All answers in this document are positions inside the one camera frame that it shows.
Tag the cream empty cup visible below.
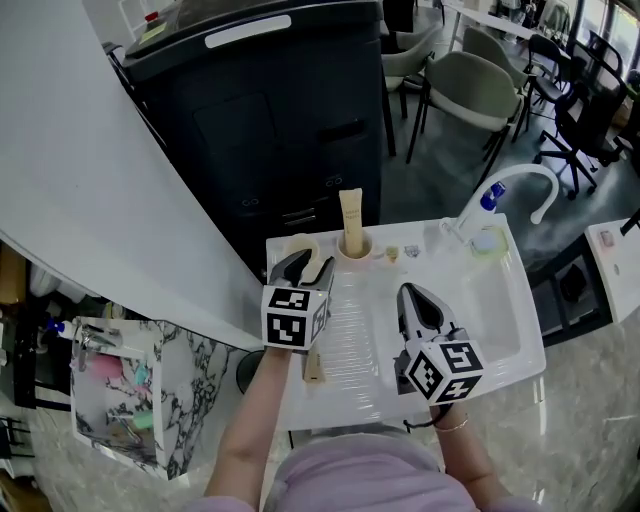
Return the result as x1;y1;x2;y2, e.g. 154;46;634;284
283;232;323;281

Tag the person's pink clothing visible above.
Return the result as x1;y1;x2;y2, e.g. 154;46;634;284
183;431;544;512

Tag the black metal frame stool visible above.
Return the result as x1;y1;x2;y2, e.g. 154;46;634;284
524;233;615;347

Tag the white sink unit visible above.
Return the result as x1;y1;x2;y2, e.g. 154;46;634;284
264;213;547;432

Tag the white bottle blue cap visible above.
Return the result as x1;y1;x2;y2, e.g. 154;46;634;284
46;319;82;342

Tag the person's right forearm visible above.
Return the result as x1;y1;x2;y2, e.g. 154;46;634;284
431;401;507;512

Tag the beige sleeved toothbrush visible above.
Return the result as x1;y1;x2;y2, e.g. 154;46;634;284
338;187;366;257

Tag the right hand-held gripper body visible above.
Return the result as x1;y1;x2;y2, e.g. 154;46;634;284
393;326;487;407

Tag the white side table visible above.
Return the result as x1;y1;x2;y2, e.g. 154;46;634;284
583;216;640;325

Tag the black round base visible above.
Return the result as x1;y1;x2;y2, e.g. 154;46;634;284
235;349;267;395

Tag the white curved faucet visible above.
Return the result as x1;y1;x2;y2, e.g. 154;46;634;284
439;164;561;247

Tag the large black cabinet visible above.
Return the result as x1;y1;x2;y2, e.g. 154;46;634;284
121;0;387;282

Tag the grey-green padded chair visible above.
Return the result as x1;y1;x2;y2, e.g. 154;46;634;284
381;21;444;157
405;49;527;177
461;26;532;104

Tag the person's left forearm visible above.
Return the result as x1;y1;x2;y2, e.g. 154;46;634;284
203;346;294;512

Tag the thin gold bracelet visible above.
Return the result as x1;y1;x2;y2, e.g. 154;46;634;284
433;413;471;434

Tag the long white table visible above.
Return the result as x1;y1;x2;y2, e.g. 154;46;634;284
439;0;572;54

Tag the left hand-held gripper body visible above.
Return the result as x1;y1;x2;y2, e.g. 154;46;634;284
261;278;333;353

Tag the pale pink cup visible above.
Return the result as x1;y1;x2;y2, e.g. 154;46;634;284
335;231;375;272

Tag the beige paper sleeve packet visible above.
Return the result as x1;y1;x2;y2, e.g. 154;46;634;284
301;348;327;386

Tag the black wrist strap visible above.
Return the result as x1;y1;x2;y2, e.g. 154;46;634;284
401;403;452;432

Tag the marble pattern storage box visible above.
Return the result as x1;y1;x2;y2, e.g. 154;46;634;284
68;316;237;482

